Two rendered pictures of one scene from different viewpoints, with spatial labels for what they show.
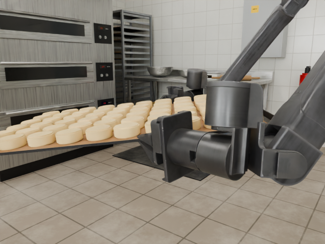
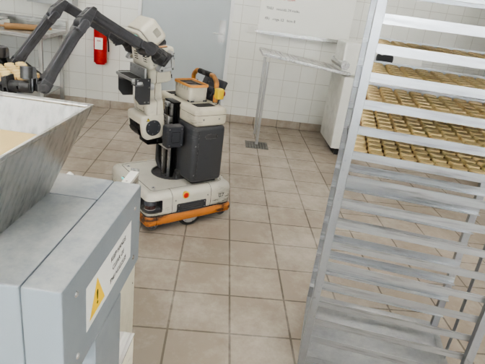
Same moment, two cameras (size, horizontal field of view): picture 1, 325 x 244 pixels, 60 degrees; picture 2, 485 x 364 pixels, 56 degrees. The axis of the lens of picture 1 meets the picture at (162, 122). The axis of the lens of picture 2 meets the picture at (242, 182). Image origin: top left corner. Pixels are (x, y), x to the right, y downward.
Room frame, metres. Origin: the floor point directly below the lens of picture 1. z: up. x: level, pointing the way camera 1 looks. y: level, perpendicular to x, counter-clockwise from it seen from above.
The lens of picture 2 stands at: (-1.98, 0.53, 1.52)
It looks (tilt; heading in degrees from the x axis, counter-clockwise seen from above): 22 degrees down; 318
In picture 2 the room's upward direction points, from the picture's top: 8 degrees clockwise
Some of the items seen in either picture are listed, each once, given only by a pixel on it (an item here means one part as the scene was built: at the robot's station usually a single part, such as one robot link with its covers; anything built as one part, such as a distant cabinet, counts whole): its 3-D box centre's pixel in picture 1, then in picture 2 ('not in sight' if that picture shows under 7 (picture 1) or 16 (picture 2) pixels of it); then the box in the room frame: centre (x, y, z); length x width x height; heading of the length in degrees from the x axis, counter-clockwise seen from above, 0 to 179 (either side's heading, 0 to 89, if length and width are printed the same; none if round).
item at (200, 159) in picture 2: not in sight; (185, 129); (0.63, -1.18, 0.59); 0.55 x 0.34 x 0.83; 178
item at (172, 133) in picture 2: not in sight; (156, 131); (0.58, -0.92, 0.61); 0.28 x 0.27 x 0.25; 178
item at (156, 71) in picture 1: (159, 71); not in sight; (4.19, 0.04, 0.95); 0.39 x 0.39 x 0.14
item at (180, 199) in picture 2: not in sight; (169, 187); (0.63, -1.09, 0.16); 0.67 x 0.64 x 0.25; 88
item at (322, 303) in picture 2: not in sight; (391, 318); (-1.30, -0.95, 0.42); 0.64 x 0.03 x 0.03; 39
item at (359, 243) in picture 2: not in sight; (389, 250); (-1.05, -1.25, 0.51); 0.64 x 0.03 x 0.03; 39
